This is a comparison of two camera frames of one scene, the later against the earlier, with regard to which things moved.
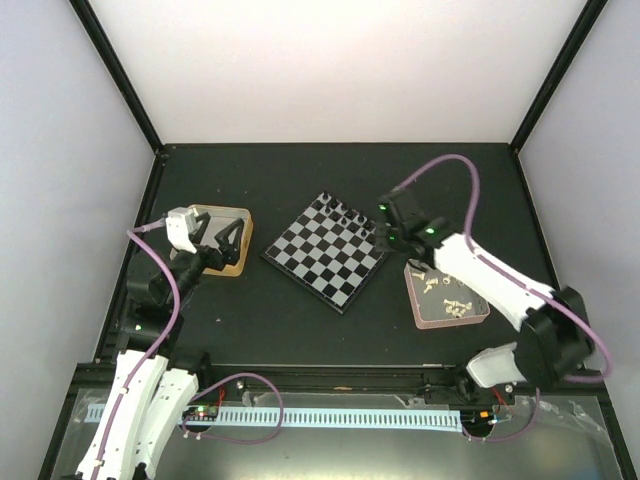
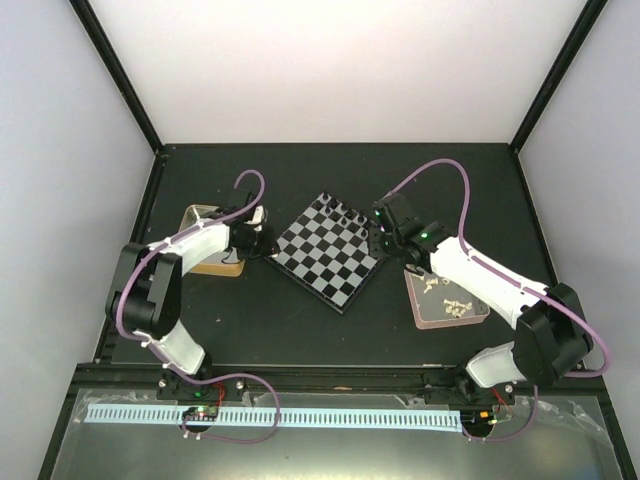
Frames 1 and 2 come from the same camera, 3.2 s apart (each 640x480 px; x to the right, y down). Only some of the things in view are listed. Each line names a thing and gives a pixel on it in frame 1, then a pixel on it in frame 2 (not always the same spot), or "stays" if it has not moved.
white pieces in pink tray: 453,307 stays
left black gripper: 228,253 to 270,247
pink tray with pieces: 438,300 stays
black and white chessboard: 330,249 stays
